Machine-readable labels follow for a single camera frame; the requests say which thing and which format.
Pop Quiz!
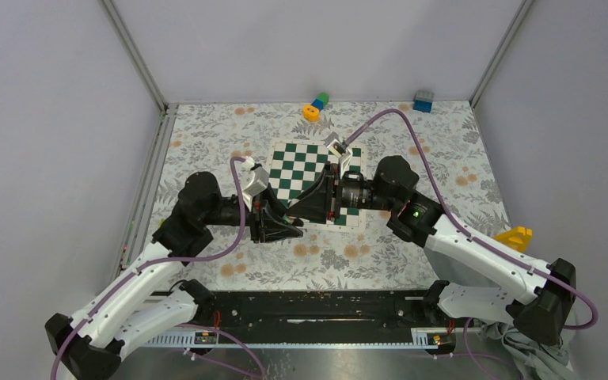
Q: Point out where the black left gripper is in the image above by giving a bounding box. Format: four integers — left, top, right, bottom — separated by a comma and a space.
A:
203, 183, 304, 243

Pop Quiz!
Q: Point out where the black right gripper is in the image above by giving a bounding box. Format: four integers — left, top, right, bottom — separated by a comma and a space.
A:
287, 161, 398, 225

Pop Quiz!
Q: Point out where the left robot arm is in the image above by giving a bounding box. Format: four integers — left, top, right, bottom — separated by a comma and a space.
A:
45, 165, 303, 379

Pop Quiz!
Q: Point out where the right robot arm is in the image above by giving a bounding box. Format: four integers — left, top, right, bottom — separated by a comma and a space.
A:
287, 155, 576, 346

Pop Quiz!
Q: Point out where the green white chessboard mat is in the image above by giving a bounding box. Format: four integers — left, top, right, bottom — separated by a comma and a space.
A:
267, 139, 367, 233

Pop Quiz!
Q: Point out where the orange round toy brick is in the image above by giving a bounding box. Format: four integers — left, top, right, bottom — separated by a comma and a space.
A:
302, 104, 320, 122

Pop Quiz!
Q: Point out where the blue green toy block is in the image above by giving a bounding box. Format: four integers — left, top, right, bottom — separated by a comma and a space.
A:
310, 92, 329, 111

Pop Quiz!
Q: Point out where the floral tablecloth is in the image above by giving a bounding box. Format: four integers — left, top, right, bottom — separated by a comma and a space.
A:
148, 101, 510, 291

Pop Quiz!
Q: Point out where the blue grey toy brick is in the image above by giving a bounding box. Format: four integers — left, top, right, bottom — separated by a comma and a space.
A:
412, 89, 435, 113

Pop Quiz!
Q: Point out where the yellow toy piece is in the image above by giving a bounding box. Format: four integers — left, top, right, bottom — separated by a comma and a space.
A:
494, 226, 533, 253

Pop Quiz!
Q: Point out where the grey cloth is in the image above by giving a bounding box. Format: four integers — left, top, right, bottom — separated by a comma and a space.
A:
424, 249, 580, 379

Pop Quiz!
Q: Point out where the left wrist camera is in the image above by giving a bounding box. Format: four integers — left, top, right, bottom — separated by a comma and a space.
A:
241, 156, 269, 210

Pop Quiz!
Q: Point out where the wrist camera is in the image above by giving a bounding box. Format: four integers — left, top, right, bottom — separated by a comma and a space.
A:
324, 132, 353, 177
241, 156, 269, 210

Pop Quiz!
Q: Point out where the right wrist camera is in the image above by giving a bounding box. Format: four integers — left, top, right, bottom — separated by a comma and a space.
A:
324, 132, 353, 177

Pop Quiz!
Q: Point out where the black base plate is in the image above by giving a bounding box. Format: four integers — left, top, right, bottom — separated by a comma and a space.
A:
186, 290, 466, 348

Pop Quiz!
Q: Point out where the aluminium frame rail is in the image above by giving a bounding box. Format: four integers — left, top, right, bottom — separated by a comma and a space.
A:
118, 103, 179, 269

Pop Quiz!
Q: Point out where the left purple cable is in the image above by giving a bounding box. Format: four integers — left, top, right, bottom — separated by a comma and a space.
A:
50, 156, 268, 380

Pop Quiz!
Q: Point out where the purple cable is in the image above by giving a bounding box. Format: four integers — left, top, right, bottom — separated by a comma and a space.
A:
344, 108, 599, 380
50, 156, 268, 380

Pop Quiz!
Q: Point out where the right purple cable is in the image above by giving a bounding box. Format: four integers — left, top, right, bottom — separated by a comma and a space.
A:
344, 108, 599, 380

